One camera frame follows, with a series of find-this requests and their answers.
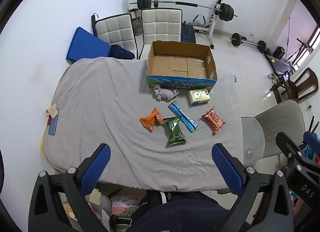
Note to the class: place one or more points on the dark wooden chair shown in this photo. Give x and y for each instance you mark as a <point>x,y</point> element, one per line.
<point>307,81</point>

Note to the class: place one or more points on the white padded chair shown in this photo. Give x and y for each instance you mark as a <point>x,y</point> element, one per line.
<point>161,25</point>
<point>113,31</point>

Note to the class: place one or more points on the yellow tissue pack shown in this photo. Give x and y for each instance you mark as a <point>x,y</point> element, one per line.
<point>198,97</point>

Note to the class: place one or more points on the beige plastic chair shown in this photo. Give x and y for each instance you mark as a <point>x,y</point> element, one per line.
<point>280,122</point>

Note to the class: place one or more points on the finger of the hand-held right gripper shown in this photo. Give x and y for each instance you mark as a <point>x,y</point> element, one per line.
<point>287,144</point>
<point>312,140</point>

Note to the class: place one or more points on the short barbell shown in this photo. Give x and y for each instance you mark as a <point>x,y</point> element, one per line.
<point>247,42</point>

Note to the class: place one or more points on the orange snack packet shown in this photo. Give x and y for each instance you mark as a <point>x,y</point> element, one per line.
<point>149,121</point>

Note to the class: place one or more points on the beige paper piece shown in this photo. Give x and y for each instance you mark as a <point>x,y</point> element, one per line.
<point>53,110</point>

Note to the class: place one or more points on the long blue snack packet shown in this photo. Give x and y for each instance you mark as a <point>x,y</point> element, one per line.
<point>182,117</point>

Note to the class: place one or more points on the red snack packet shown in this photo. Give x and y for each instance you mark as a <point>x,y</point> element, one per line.
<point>213,120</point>

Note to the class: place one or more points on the clear plastic container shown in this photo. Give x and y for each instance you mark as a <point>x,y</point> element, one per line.
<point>102,209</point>

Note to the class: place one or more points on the pair of white shoes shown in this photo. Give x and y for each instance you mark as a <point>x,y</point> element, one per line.
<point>273,77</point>

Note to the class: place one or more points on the black router antennas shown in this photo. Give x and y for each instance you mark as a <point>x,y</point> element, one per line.
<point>312,123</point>

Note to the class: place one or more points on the grey blanket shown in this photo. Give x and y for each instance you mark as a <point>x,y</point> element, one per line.
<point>105,112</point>

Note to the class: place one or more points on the dark blue jacket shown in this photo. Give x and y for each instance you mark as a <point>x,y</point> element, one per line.
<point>120,52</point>

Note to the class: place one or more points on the black treadmill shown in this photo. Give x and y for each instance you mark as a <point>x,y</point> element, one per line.
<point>280,61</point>

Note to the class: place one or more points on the blue foam mat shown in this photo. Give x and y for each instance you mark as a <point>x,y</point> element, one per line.
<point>85,45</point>

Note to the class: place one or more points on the printed cardboard box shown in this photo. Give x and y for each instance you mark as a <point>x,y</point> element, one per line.
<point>175,65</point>

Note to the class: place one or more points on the black pole bag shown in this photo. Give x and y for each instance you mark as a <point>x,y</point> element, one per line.
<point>93,25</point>

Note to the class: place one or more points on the person's dark blue sweater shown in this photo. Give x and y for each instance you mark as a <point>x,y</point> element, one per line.
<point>190,214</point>

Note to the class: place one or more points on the black tripod stand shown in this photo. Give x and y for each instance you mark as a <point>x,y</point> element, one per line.
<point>300,46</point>

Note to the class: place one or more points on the black speaker box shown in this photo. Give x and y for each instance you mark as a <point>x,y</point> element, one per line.
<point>278,53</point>

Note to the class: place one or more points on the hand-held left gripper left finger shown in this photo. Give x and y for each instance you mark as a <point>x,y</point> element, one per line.
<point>96,166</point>

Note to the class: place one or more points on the blue phone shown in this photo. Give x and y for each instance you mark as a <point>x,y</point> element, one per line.
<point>53,127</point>

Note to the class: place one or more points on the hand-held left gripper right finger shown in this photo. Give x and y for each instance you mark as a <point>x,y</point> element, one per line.
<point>227,169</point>

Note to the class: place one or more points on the light purple sock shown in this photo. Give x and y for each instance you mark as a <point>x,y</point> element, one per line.
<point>163,93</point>

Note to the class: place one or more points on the green snack packet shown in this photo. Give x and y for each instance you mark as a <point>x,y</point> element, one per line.
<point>174,130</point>

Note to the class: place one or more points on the long barbell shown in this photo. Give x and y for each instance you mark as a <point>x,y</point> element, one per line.
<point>190,3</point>

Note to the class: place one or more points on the white barbell rack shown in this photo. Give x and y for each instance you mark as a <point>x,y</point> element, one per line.
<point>214,23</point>

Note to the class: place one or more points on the window with metal grille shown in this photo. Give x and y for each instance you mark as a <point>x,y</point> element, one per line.
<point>310,44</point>

